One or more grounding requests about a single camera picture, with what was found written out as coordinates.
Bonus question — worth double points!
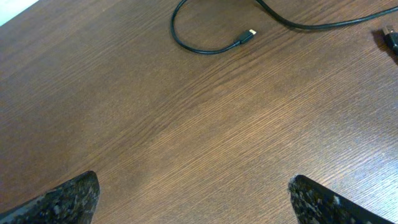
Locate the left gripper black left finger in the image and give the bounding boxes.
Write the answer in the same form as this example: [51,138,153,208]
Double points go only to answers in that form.
[1,170,100,224]

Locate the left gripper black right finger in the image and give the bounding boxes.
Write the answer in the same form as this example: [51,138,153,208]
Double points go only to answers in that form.
[288,175,393,224]

